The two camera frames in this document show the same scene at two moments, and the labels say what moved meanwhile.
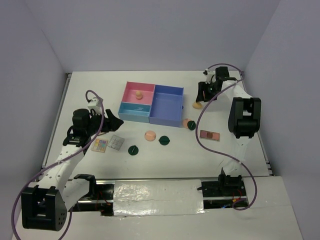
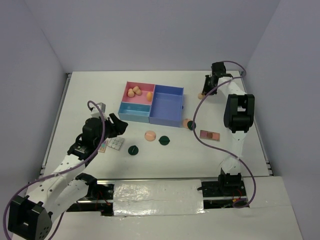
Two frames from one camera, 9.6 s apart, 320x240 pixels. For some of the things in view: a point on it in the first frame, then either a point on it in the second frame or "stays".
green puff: x=133 y=150 stays
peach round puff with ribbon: x=185 y=122 stays
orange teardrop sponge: x=197 y=105 -> x=149 y=96
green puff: x=191 y=124 stays
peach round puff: x=150 y=135 stays
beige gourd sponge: x=139 y=95 -> x=130 y=93
